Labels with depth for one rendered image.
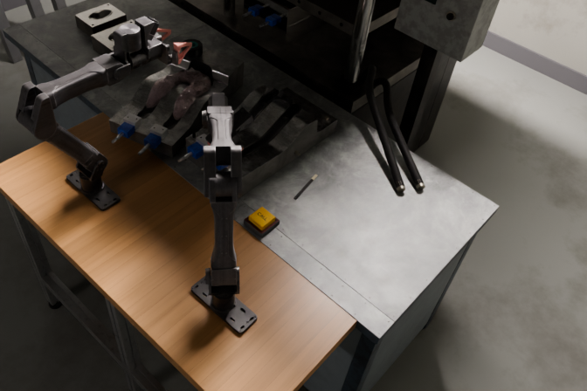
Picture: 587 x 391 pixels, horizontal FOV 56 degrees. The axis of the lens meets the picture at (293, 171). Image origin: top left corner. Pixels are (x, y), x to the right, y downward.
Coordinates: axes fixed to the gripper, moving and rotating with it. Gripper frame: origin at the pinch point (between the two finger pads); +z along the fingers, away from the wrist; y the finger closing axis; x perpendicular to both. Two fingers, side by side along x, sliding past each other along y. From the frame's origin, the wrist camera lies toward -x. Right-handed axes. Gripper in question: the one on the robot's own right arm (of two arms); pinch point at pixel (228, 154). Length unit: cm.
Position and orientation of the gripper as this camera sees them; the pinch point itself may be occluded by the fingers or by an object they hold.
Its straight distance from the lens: 177.3
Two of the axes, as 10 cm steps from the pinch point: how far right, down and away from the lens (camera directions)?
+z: 0.4, 3.8, 9.2
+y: -7.1, -6.4, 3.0
